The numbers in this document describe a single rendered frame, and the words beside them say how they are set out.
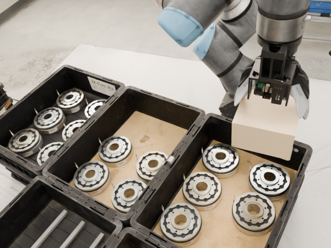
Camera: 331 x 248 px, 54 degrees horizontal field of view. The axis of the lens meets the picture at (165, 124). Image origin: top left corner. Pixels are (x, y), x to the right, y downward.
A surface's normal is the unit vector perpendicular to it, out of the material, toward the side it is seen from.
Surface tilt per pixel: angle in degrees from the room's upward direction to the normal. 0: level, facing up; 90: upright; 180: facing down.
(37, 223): 0
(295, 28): 91
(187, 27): 79
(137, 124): 0
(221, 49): 65
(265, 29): 91
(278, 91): 91
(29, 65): 0
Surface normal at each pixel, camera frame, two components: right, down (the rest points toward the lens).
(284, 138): -0.40, 0.70
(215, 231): -0.13, -0.68
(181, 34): 0.19, 0.55
